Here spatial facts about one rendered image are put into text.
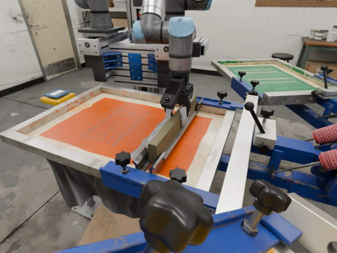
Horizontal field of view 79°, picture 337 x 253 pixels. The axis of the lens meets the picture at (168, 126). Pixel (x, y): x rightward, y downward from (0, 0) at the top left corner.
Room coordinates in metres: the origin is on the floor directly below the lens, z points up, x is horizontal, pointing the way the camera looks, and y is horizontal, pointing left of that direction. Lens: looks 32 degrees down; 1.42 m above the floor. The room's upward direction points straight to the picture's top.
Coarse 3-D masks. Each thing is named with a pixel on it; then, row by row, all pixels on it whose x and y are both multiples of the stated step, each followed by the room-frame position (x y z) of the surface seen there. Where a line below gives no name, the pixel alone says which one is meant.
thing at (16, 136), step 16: (80, 96) 0.98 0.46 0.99; (128, 96) 1.05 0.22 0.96; (144, 96) 1.00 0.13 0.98; (160, 96) 0.98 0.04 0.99; (48, 112) 0.80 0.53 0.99; (64, 112) 0.86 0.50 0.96; (208, 112) 0.87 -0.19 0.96; (224, 112) 0.84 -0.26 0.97; (16, 128) 0.67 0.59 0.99; (32, 128) 0.71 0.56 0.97; (224, 128) 0.67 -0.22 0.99; (16, 144) 0.59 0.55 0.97; (32, 144) 0.57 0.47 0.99; (48, 144) 0.57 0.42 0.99; (224, 144) 0.57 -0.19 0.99; (64, 160) 0.50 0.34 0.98; (80, 160) 0.48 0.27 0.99; (96, 160) 0.48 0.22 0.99; (208, 160) 0.48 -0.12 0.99; (96, 176) 0.45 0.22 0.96; (208, 176) 0.42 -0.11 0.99
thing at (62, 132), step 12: (72, 120) 0.79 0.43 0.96; (84, 120) 0.79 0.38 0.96; (48, 132) 0.70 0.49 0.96; (60, 132) 0.70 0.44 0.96; (72, 132) 0.70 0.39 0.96; (132, 132) 0.70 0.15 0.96; (144, 132) 0.70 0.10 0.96; (72, 144) 0.61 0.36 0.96; (84, 144) 0.61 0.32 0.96; (96, 144) 0.61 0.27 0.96; (120, 144) 0.61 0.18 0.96; (132, 144) 0.61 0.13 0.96; (180, 144) 0.61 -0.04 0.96; (192, 144) 0.61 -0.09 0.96; (108, 156) 0.54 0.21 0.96; (168, 156) 0.54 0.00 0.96; (180, 156) 0.54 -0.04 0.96; (192, 156) 0.54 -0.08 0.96; (168, 168) 0.49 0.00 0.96; (180, 168) 0.49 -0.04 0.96
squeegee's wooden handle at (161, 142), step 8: (192, 104) 0.77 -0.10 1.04; (176, 112) 0.67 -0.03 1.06; (192, 112) 0.78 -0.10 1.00; (168, 120) 0.61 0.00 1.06; (176, 120) 0.61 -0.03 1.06; (168, 128) 0.56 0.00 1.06; (176, 128) 0.61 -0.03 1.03; (160, 136) 0.51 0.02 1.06; (168, 136) 0.55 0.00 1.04; (152, 144) 0.47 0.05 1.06; (160, 144) 0.49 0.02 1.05; (168, 144) 0.55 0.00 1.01; (152, 152) 0.47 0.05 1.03; (160, 152) 0.49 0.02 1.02; (152, 160) 0.47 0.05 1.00
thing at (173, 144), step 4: (196, 112) 0.79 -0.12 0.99; (192, 116) 0.75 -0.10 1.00; (188, 120) 0.72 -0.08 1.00; (188, 124) 0.69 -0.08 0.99; (184, 128) 0.66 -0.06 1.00; (180, 132) 0.64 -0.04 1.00; (176, 136) 0.61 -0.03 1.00; (180, 136) 0.61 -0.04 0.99; (176, 140) 0.58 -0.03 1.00; (172, 144) 0.56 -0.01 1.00; (168, 148) 0.54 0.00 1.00; (172, 148) 0.54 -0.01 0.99; (168, 152) 0.52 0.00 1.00; (164, 156) 0.50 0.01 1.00; (164, 160) 0.49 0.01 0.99
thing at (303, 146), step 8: (280, 136) 0.54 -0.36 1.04; (280, 144) 0.50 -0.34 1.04; (288, 144) 0.50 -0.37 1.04; (296, 144) 0.50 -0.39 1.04; (304, 144) 0.50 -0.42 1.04; (312, 144) 0.50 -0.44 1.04; (256, 152) 0.52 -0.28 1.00; (288, 152) 0.48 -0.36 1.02; (296, 152) 0.47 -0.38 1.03; (304, 152) 0.47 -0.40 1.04; (312, 152) 0.46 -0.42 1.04; (288, 160) 0.48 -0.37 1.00; (296, 160) 0.47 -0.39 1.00; (304, 160) 0.46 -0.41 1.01
